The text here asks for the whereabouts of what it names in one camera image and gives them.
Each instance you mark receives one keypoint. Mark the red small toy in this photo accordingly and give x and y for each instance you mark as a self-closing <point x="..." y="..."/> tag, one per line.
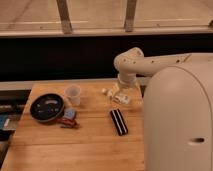
<point x="68" y="123"/>

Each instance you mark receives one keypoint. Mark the grey window frame rail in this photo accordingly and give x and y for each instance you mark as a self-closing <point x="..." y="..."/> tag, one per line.
<point x="43" y="18"/>

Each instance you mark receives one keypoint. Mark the blue small packet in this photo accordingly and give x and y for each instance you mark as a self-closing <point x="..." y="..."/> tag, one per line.
<point x="69" y="113"/>

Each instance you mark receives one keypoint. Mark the blue item left of table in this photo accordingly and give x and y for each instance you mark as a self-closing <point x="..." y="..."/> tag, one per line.
<point x="4" y="122"/>

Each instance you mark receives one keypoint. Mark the clear plastic cup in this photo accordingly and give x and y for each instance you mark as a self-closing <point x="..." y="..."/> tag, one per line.
<point x="73" y="94"/>

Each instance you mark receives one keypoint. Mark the black ceramic bowl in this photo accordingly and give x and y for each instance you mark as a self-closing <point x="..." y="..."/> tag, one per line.
<point x="47" y="107"/>

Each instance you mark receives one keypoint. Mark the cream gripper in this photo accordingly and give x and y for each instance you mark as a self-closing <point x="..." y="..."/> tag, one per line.
<point x="118" y="92"/>

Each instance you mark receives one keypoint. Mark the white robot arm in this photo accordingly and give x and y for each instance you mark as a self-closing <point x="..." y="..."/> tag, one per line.
<point x="177" y="108"/>

